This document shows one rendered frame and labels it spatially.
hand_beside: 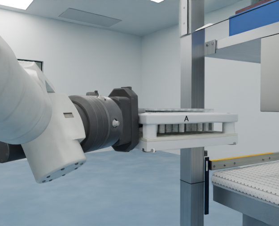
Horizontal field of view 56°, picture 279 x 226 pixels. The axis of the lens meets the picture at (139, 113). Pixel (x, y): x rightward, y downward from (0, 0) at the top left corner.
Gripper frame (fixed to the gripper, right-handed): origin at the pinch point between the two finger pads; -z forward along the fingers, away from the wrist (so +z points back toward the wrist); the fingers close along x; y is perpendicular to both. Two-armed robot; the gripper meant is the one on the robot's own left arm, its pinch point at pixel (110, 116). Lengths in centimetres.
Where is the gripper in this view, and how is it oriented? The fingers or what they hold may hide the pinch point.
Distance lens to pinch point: 64.6
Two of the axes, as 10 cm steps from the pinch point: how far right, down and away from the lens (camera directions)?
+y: 3.5, 0.3, -9.3
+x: 0.2, 10.0, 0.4
